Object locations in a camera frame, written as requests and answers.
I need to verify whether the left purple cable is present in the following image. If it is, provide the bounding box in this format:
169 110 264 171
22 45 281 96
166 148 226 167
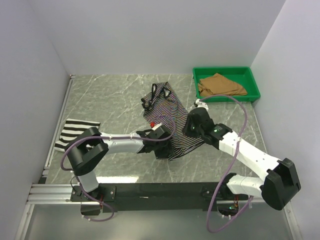
61 114 177 222

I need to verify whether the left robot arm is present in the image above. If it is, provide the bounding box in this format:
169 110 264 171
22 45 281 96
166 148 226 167
65 123 173 201

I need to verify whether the green plastic bin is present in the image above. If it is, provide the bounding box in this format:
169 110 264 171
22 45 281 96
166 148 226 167
192 66 261 103

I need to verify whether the aluminium front rail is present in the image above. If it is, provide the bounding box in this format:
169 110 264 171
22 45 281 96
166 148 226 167
27 181 291 205

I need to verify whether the black base beam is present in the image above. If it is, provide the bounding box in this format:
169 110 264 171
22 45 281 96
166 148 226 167
69 182 250 216

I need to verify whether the aluminium rail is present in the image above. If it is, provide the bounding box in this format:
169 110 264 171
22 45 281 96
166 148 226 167
42 74 76 176
27 181 291 205

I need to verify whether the aluminium left side rail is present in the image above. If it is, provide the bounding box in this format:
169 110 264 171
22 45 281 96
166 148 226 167
42 74 76 176

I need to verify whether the wide black white striped tank top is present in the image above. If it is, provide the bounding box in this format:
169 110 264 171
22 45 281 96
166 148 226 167
54 118 101 152

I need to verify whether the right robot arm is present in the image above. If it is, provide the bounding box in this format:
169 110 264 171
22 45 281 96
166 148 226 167
183 107 301 211

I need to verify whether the thin striped tank top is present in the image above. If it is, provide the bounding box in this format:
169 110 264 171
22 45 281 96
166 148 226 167
141 82 205 161

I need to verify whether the tan tank top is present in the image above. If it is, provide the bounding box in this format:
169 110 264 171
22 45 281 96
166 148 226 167
197 73 248 97

